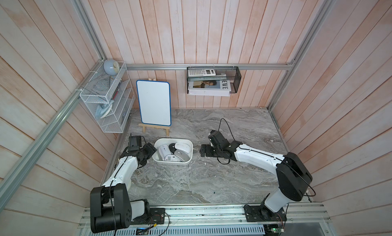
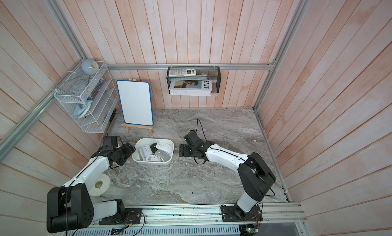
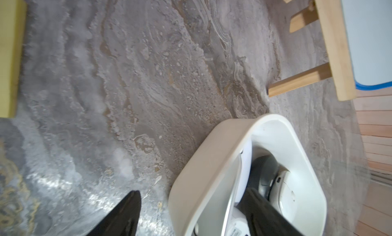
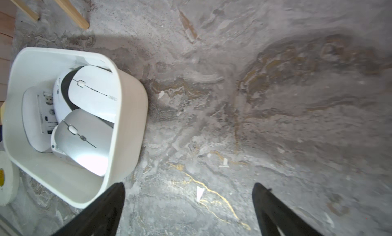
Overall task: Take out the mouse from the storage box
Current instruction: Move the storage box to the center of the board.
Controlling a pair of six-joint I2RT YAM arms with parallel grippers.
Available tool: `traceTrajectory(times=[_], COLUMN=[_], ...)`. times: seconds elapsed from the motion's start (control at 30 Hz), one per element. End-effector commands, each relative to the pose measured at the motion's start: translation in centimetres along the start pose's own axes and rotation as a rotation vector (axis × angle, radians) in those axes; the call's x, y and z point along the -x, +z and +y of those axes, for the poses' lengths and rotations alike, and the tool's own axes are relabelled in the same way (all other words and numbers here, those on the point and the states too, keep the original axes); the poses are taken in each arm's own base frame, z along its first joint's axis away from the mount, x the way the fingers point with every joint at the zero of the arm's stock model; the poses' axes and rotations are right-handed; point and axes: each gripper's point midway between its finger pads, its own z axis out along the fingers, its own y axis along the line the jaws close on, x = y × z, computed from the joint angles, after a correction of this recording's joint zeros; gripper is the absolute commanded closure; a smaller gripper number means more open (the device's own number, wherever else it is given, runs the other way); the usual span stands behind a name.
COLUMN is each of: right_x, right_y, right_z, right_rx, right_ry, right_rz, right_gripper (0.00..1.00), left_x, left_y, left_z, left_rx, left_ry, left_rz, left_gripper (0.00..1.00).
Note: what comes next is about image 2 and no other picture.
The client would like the silver mouse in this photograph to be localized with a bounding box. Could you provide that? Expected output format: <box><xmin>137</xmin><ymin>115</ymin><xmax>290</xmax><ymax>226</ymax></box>
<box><xmin>155</xmin><ymin>150</ymin><xmax>170</xmax><ymax>162</ymax></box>

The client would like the white wire shelf rack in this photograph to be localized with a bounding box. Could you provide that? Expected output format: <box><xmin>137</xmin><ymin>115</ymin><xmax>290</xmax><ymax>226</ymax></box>
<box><xmin>54</xmin><ymin>61</ymin><xmax>119</xmax><ymax>134</ymax></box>

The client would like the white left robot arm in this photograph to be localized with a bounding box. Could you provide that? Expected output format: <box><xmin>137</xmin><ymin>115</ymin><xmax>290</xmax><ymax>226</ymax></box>
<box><xmin>47</xmin><ymin>136</ymin><xmax>136</xmax><ymax>234</ymax></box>

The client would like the white mouse underside up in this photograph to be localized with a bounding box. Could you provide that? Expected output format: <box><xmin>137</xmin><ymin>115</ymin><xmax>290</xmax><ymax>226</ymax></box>
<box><xmin>145</xmin><ymin>154</ymin><xmax>164</xmax><ymax>162</ymax></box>

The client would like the white magazine book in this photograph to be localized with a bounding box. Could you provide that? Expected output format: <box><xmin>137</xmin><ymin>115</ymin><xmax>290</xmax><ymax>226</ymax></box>
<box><xmin>169</xmin><ymin>80</ymin><xmax>212</xmax><ymax>97</ymax></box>

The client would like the white storage box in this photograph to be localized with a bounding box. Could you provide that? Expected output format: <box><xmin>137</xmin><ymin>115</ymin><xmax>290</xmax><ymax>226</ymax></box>
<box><xmin>132</xmin><ymin>138</ymin><xmax>175</xmax><ymax>166</ymax></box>

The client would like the white tape roll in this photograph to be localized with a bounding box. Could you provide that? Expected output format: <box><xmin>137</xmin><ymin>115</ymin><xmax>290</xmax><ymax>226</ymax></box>
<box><xmin>89</xmin><ymin>174</ymin><xmax>111</xmax><ymax>197</ymax></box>

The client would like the wooden easel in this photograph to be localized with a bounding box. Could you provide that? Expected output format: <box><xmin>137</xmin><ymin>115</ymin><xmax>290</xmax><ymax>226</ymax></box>
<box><xmin>120</xmin><ymin>78</ymin><xmax>154</xmax><ymax>137</ymax></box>

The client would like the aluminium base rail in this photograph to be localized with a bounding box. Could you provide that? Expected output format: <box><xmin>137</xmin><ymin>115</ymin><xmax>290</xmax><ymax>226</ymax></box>
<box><xmin>53</xmin><ymin>202</ymin><xmax>307</xmax><ymax>236</ymax></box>

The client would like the white calculator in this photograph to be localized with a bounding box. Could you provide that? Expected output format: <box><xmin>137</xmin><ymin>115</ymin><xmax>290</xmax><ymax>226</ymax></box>
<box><xmin>168</xmin><ymin>68</ymin><xmax>197</xmax><ymax>78</ymax></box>

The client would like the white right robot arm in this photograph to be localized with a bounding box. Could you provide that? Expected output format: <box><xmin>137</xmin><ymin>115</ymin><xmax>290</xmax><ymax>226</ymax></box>
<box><xmin>180</xmin><ymin>131</ymin><xmax>276</xmax><ymax>217</ymax></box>

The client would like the black mouse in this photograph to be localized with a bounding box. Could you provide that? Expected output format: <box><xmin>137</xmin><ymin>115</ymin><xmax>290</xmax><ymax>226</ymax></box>
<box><xmin>150</xmin><ymin>143</ymin><xmax>158</xmax><ymax>153</ymax></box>

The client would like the white board blue frame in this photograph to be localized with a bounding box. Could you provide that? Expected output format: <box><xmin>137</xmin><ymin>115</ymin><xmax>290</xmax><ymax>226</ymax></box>
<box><xmin>116</xmin><ymin>79</ymin><xmax>154</xmax><ymax>127</ymax></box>

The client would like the white mouse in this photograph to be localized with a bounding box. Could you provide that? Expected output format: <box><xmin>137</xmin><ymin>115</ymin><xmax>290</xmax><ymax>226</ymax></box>
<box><xmin>139</xmin><ymin>145</ymin><xmax>153</xmax><ymax>161</ymax></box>
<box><xmin>156</xmin><ymin>142</ymin><xmax>173</xmax><ymax>153</ymax></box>

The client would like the green thin book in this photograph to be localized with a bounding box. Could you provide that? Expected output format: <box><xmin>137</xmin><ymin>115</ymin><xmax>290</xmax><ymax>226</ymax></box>
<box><xmin>167</xmin><ymin>75</ymin><xmax>208</xmax><ymax>81</ymax></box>

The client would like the black mesh wall basket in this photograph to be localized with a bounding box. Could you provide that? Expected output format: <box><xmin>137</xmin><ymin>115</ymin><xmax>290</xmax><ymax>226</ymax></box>
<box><xmin>166</xmin><ymin>66</ymin><xmax>222</xmax><ymax>95</ymax></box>

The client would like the white mouse in box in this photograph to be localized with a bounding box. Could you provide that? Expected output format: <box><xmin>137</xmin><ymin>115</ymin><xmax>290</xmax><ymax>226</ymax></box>
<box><xmin>139</xmin><ymin>145</ymin><xmax>153</xmax><ymax>161</ymax></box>

